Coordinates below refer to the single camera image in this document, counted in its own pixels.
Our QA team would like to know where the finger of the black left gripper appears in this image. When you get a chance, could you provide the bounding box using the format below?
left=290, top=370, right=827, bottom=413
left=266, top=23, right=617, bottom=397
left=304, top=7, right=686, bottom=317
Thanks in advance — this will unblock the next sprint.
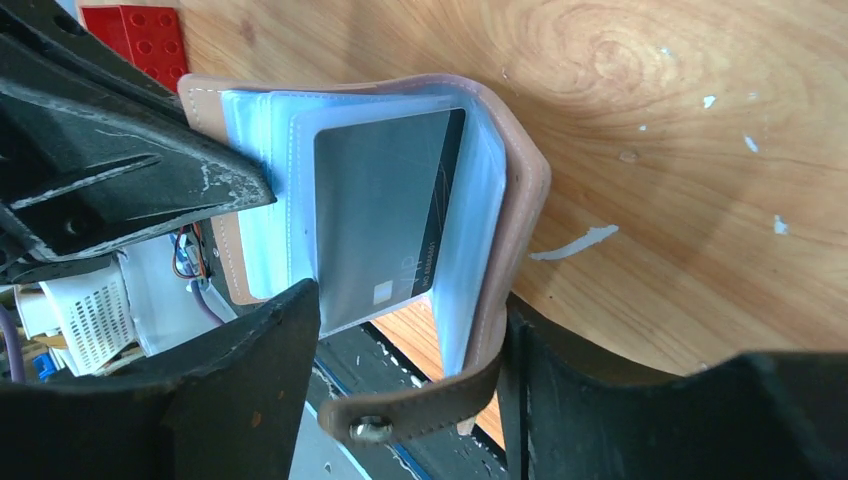
left=1, top=0, right=186, bottom=123

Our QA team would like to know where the white slotted cable duct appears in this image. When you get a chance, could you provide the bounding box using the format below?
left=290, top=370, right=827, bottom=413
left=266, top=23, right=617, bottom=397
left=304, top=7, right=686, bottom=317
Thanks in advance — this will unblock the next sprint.
left=40, top=262, right=136, bottom=376

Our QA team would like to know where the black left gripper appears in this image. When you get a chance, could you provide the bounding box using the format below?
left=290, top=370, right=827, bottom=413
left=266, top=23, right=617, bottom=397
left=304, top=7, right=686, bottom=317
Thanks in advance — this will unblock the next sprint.
left=0, top=33, right=277, bottom=286

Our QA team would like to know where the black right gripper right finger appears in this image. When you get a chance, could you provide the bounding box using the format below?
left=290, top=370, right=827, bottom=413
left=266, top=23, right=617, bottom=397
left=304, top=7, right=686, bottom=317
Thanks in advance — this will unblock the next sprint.
left=498, top=296, right=847, bottom=479

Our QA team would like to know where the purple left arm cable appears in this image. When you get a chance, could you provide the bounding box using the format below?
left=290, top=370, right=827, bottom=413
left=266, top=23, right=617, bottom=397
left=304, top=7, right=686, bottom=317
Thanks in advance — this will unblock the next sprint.
left=0, top=304, right=28, bottom=386

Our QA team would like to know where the black VIP credit card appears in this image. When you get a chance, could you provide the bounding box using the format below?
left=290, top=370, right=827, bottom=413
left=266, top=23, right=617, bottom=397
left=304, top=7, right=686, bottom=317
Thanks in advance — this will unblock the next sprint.
left=314, top=108, right=466, bottom=336

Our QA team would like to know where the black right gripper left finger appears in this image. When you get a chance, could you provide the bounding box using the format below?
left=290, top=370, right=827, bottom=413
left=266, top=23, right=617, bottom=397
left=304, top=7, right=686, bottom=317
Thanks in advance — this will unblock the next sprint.
left=1, top=280, right=320, bottom=479

